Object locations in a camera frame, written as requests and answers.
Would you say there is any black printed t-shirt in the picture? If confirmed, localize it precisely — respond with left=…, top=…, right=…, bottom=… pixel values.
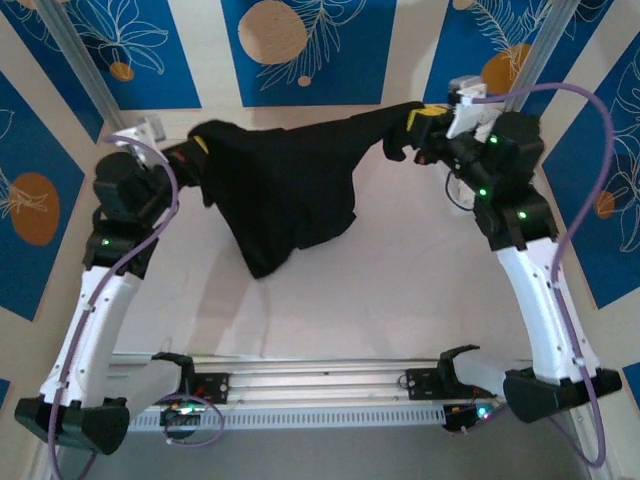
left=185, top=101, right=426, bottom=280

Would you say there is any black controller board box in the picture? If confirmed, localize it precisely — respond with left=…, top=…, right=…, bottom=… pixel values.
left=442, top=402, right=501, bottom=434
left=159, top=404, right=206, bottom=441

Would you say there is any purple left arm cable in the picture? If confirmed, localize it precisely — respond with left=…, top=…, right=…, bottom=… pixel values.
left=47, top=134, right=225, bottom=480

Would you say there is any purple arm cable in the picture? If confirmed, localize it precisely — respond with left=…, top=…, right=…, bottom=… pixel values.
left=452, top=83, right=615, bottom=469
left=47, top=134, right=225, bottom=480

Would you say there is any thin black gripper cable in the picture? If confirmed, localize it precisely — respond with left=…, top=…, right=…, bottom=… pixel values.
left=444, top=167, right=482, bottom=207

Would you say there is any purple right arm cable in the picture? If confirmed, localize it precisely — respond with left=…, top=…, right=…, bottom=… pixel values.
left=452, top=83, right=615, bottom=469

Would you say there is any aluminium frame post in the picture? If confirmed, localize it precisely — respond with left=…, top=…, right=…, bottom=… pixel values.
left=501, top=0, right=585, bottom=117
left=35, top=0, right=125, bottom=132

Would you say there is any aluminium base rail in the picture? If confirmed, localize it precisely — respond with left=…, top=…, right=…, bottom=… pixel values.
left=107, top=352, right=509, bottom=404

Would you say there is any grey slotted cable duct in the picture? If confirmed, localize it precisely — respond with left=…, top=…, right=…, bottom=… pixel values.
left=127, top=405, right=447, bottom=432

